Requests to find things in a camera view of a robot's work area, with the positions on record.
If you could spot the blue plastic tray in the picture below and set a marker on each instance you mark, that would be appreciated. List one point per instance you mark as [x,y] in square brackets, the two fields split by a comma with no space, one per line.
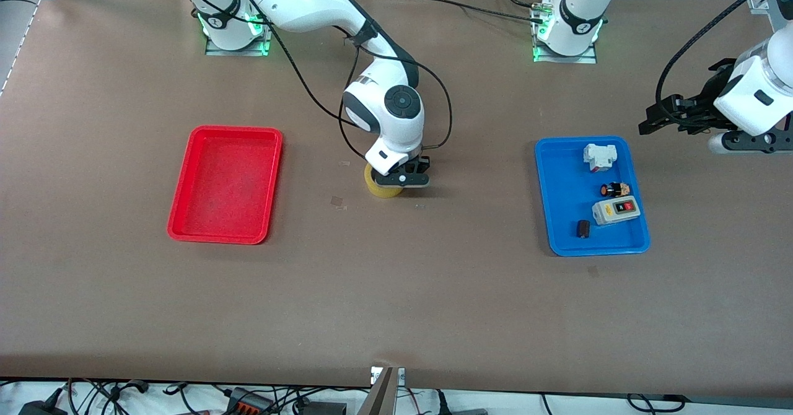
[567,235]

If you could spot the small dark ferrite block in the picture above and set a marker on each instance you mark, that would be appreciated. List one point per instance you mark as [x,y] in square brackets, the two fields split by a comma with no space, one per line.
[583,229]

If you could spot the grey switch box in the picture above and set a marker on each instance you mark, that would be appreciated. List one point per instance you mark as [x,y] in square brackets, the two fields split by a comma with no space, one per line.
[614,212]

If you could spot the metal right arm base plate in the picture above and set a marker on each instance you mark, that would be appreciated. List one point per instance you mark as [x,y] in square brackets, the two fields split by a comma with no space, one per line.
[267,40]

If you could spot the black left camera bracket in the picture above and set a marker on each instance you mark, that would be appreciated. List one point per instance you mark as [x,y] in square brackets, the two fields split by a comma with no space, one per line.
[762,141]

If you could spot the yellow clear tape roll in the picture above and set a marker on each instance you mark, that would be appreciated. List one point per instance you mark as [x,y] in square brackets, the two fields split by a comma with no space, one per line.
[381,191]

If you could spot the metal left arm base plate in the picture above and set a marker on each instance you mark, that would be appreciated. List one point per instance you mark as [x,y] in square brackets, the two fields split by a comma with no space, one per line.
[587,59]

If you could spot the small brown tape scrap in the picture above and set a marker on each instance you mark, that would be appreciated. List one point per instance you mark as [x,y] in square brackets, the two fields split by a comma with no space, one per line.
[337,201]

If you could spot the black camera bracket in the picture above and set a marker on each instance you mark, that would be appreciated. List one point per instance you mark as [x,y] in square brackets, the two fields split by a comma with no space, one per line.
[762,141]
[403,179]

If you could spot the aluminium camera post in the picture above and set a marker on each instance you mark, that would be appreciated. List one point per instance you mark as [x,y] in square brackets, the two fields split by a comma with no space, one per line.
[381,393]

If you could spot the black orange push button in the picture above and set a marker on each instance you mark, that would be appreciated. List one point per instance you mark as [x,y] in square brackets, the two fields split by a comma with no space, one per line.
[612,189]

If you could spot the red plastic tray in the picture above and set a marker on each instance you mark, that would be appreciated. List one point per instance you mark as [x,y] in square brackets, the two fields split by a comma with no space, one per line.
[226,186]

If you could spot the metal corner bracket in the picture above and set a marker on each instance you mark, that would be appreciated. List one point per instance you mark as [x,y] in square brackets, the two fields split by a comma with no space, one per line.
[758,1]

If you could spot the white electrical connector block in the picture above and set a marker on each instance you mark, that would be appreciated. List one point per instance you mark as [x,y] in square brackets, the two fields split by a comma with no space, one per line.
[600,156]

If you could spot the black right camera bracket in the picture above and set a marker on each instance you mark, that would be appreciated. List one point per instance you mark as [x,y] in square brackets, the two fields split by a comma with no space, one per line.
[403,179]

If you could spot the orange black power adapter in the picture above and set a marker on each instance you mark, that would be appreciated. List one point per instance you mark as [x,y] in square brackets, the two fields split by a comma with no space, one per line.
[248,401]

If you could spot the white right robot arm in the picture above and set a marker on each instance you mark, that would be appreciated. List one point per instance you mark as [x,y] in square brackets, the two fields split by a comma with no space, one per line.
[303,0]

